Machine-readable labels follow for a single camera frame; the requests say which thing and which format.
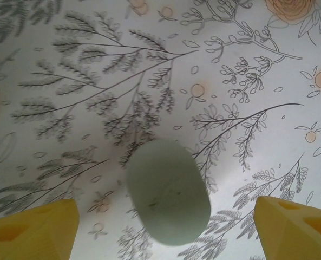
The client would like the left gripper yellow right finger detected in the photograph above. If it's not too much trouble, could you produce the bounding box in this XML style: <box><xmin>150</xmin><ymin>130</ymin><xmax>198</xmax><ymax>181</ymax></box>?
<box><xmin>253</xmin><ymin>196</ymin><xmax>321</xmax><ymax>260</ymax></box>

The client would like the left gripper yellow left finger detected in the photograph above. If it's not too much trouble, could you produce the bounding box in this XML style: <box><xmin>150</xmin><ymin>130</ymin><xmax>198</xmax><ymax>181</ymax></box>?
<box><xmin>0</xmin><ymin>199</ymin><xmax>80</xmax><ymax>260</ymax></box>

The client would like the floral patterned table cover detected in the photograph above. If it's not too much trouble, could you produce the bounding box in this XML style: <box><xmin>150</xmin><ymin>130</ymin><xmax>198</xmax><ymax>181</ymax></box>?
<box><xmin>0</xmin><ymin>0</ymin><xmax>321</xmax><ymax>260</ymax></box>

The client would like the mint green earbud charging case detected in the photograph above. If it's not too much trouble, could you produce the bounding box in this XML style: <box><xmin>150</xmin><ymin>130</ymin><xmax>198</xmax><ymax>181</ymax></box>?
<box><xmin>125</xmin><ymin>138</ymin><xmax>211</xmax><ymax>247</ymax></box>

